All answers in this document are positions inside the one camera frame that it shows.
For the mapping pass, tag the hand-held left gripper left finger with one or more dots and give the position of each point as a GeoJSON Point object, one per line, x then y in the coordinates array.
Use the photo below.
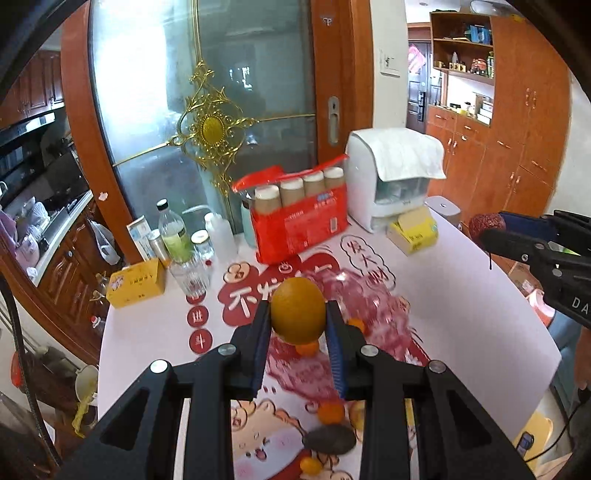
{"type": "Point", "coordinates": [264, 350]}

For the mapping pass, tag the flat yellow box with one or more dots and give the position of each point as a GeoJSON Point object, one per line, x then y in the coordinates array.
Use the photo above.
{"type": "Point", "coordinates": [136, 284]}

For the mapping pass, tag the teal bottle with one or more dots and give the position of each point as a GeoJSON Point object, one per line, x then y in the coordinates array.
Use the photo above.
{"type": "Point", "coordinates": [248, 226]}

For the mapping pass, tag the clear bottle with green liquid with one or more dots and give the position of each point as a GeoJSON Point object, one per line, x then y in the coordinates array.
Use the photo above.
{"type": "Point", "coordinates": [174, 230]}

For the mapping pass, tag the printed table cover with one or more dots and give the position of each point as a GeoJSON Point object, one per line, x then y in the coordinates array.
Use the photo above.
{"type": "Point", "coordinates": [461, 323]}

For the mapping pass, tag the red pack of paper cups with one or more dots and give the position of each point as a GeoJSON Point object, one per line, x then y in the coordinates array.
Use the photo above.
{"type": "Point", "coordinates": [295, 226]}

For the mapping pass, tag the yellow speckled pear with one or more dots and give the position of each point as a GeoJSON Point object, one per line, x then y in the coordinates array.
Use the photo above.
{"type": "Point", "coordinates": [297, 310]}

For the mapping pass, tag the pink glass fruit bowl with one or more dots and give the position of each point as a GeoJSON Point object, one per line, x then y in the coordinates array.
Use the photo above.
{"type": "Point", "coordinates": [378, 314]}

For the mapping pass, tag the dark avocado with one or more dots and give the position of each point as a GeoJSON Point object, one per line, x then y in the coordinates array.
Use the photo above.
{"type": "Point", "coordinates": [329, 438]}

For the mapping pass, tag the pink stool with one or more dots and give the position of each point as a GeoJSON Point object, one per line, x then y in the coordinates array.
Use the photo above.
{"type": "Point", "coordinates": [539, 308]}

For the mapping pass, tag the white and blue carton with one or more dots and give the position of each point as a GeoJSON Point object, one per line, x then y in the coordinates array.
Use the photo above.
{"type": "Point", "coordinates": [140, 237]}

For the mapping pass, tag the white squeeze bottle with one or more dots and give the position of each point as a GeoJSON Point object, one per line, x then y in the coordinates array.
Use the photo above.
{"type": "Point", "coordinates": [220, 240]}

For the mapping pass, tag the yellow stool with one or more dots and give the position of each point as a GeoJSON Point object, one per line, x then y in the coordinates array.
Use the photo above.
{"type": "Point", "coordinates": [538, 429]}

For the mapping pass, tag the kitchen counter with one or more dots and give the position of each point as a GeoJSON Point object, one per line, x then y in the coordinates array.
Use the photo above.
{"type": "Point", "coordinates": [55, 240]}

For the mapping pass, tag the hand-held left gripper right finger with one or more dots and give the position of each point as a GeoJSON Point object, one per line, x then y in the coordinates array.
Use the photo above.
{"type": "Point", "coordinates": [336, 355]}

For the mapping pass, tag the white towel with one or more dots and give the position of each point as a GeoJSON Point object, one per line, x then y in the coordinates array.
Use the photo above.
{"type": "Point", "coordinates": [406, 152]}

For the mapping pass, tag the white pot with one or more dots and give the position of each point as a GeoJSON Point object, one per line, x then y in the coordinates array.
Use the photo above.
{"type": "Point", "coordinates": [87, 382]}

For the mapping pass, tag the red wrinkled fruit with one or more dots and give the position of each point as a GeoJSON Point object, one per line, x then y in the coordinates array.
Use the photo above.
{"type": "Point", "coordinates": [485, 224]}

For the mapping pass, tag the silver can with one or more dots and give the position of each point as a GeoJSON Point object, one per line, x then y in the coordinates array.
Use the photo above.
{"type": "Point", "coordinates": [158, 249]}

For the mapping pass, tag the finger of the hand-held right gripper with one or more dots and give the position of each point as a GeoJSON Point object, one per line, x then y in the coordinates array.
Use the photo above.
{"type": "Point", "coordinates": [517, 249]}
{"type": "Point", "coordinates": [526, 222]}

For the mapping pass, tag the person's right forearm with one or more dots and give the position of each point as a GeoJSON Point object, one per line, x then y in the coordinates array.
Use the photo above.
{"type": "Point", "coordinates": [584, 369]}

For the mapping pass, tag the small glass jar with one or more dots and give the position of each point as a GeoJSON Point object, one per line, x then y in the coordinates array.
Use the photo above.
{"type": "Point", "coordinates": [202, 244]}

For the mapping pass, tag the yellow and white box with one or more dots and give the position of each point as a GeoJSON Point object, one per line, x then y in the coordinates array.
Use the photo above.
{"type": "Point", "coordinates": [412, 230]}

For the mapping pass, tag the wooden cabinet with shelves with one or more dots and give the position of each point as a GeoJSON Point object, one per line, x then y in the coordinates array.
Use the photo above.
{"type": "Point", "coordinates": [521, 129]}

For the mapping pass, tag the grey lidded bin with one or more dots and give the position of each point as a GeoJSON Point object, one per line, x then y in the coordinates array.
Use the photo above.
{"type": "Point", "coordinates": [444, 208]}

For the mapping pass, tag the ribbed glass cup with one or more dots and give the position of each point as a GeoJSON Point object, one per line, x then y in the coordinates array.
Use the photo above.
{"type": "Point", "coordinates": [190, 279]}

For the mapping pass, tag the wall switch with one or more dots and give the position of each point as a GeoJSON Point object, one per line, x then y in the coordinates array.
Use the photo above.
{"type": "Point", "coordinates": [389, 62]}

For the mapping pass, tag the dark entrance door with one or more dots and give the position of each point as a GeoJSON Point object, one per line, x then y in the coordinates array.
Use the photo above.
{"type": "Point", "coordinates": [418, 92]}

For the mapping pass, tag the white plastic bag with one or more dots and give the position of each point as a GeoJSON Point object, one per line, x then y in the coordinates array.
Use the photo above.
{"type": "Point", "coordinates": [104, 242]}

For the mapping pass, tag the white countertop appliance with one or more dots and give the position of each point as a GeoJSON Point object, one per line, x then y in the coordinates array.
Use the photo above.
{"type": "Point", "coordinates": [364, 194]}

